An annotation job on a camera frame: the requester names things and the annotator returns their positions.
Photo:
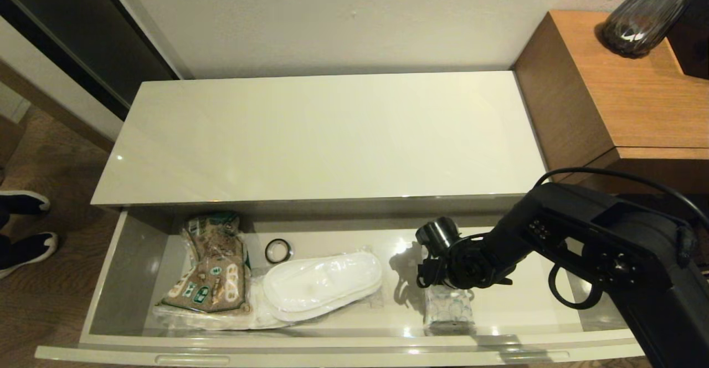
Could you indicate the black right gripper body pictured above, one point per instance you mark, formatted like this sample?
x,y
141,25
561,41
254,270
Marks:
x,y
432,274

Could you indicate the blue patterned tissue pack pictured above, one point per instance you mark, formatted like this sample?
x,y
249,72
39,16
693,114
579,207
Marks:
x,y
450,312

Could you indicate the packaged white slippers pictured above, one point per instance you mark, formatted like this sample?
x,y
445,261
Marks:
x,y
221,321
321,282

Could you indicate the white cabinet drawer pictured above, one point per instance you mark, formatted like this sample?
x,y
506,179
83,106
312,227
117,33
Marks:
x,y
127,279

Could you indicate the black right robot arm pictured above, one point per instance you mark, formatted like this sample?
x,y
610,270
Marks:
x,y
609,229

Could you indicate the black tape roll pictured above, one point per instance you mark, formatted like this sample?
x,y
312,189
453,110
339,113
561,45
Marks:
x,y
267,251

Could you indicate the white glossy cabinet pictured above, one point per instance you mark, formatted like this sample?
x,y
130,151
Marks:
x,y
332,135

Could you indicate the brown snack bag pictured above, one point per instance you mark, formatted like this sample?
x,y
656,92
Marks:
x,y
213,274

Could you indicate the brown wooden side table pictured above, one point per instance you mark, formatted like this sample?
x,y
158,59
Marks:
x,y
609,80

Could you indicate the dark ribbed glass vase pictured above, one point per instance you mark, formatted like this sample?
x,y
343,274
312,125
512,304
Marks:
x,y
637,24

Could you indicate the black box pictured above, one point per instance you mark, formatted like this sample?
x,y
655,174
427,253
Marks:
x,y
695,46

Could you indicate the black white-soled shoe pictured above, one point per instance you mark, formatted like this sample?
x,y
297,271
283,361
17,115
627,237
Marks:
x,y
25,202
30,249

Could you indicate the dark door panel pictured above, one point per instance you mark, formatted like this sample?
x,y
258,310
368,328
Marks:
x,y
66,19

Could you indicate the grey wood-trimmed door frame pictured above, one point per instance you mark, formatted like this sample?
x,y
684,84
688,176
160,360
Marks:
x,y
33,66

